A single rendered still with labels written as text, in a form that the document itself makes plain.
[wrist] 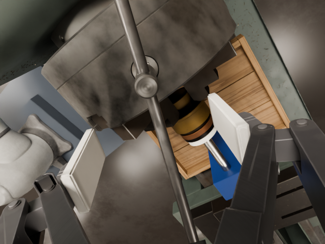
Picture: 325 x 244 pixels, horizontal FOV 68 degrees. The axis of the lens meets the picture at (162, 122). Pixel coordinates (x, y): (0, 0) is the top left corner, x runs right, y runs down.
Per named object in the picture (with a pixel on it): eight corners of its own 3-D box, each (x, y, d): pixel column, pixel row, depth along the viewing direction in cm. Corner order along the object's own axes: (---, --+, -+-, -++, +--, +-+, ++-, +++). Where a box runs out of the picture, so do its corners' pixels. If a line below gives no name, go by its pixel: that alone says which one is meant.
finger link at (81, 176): (90, 212, 15) (79, 215, 15) (106, 156, 22) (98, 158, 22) (70, 174, 14) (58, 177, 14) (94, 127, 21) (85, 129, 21)
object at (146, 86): (134, 60, 32) (131, 79, 21) (150, 55, 31) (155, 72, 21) (139, 76, 32) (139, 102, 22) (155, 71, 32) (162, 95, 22)
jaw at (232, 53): (160, 55, 41) (224, 11, 36) (165, 48, 45) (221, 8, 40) (195, 105, 45) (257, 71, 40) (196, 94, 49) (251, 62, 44)
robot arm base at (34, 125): (55, 175, 97) (48, 185, 92) (7, 140, 90) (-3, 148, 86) (82, 152, 90) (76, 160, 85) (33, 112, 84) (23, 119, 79)
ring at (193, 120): (153, 118, 44) (180, 153, 48) (196, 92, 41) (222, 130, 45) (157, 99, 53) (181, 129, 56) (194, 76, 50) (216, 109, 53)
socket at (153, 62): (128, 57, 31) (127, 60, 29) (153, 50, 31) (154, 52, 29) (136, 81, 33) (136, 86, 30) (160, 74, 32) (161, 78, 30)
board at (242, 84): (131, 105, 73) (128, 111, 69) (240, 33, 61) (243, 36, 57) (185, 172, 83) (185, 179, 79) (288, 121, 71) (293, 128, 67)
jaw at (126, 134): (132, 74, 44) (88, 115, 38) (148, 66, 41) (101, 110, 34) (166, 118, 48) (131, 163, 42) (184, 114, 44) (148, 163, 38)
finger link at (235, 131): (236, 127, 14) (249, 123, 14) (206, 94, 20) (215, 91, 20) (243, 170, 15) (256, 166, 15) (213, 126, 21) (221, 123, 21)
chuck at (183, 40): (82, 70, 59) (23, 115, 30) (188, -13, 54) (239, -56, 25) (107, 99, 62) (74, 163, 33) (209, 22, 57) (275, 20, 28)
